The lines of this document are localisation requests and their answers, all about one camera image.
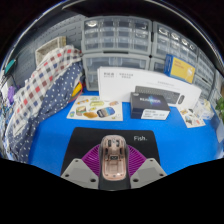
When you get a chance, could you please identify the dark wall shelf unit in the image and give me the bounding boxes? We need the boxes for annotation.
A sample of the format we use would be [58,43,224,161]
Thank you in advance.
[63,0,224,68]

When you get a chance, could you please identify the long white keyboard box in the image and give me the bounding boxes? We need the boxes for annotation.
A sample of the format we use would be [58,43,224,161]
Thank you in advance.
[97,65,203,108]

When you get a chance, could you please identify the white woven basket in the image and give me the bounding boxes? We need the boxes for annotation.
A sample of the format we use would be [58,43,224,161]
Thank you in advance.
[34,35,67,64]

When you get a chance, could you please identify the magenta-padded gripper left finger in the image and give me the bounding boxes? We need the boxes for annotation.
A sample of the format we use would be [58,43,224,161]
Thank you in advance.
[60,143,104,190]

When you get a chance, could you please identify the sticker sheet with cartoon pictures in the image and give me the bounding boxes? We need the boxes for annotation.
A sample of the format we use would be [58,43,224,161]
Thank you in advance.
[178,107,207,129]

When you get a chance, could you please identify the black mouse pad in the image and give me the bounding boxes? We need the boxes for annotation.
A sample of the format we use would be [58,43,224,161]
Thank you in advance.
[60,126,162,191]

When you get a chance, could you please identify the red and blue plaid cloth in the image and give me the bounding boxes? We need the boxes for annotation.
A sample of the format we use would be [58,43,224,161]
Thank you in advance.
[4,44,83,134]

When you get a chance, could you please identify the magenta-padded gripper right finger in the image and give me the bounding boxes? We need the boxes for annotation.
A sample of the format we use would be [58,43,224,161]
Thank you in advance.
[124,143,168,190]

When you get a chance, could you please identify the pink transparent computer mouse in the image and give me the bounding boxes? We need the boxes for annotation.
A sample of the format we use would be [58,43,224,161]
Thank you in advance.
[99,134,128,182]

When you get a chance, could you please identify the small black box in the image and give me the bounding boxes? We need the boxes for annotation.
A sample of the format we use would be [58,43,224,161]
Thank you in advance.
[129,91,171,121]

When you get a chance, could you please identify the grey small-drawer cabinet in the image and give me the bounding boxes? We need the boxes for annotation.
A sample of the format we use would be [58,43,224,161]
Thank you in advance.
[81,16,153,54]
[194,49,218,84]
[151,21,200,64]

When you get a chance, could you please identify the yellow and blue box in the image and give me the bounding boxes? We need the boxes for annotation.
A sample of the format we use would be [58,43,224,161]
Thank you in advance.
[163,53,197,84]

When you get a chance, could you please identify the grey pegboard panel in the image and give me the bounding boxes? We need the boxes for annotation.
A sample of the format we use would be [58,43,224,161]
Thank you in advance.
[14,14,85,89]

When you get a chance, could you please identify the sticker sheet with food pictures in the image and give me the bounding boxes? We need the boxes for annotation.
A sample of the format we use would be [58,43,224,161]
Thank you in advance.
[66,95,124,122]

